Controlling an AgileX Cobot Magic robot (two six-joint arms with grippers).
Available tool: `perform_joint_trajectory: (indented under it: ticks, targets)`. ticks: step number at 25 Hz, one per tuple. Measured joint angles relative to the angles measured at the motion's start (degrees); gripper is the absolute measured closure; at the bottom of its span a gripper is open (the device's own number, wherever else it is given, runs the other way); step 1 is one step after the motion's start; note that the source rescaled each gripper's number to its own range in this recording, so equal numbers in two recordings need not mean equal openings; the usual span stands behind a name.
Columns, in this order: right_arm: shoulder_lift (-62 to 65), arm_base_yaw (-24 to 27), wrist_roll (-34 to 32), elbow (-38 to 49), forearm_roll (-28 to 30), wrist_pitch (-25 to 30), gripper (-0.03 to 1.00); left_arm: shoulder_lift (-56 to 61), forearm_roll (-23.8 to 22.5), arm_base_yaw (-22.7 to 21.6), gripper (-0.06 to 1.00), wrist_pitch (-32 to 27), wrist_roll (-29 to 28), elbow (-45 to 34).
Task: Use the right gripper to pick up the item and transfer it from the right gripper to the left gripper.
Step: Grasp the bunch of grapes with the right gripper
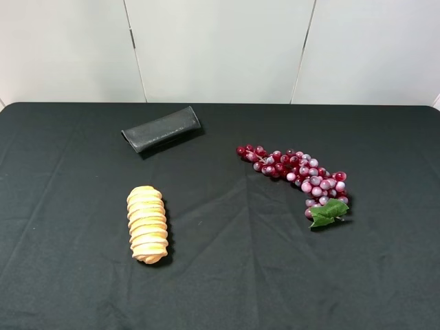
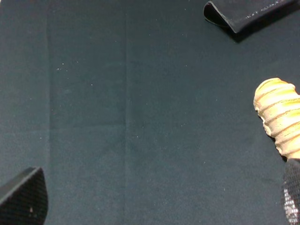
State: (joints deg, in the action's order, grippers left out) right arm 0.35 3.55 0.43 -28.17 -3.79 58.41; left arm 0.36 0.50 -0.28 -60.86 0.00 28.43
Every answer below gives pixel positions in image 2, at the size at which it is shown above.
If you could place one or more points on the black folded pouch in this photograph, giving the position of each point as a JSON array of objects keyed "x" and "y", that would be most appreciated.
[{"x": 239, "y": 14}]

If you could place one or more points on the black tablecloth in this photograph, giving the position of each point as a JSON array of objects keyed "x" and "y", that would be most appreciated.
[{"x": 140, "y": 112}]

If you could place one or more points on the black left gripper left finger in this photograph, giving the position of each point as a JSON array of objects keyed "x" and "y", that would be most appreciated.
[{"x": 24, "y": 198}]

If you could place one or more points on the spiral twisted bread roll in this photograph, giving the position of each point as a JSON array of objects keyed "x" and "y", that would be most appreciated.
[{"x": 278, "y": 105}]

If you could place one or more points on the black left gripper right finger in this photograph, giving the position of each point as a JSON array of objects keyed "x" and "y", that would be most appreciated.
[{"x": 291, "y": 191}]

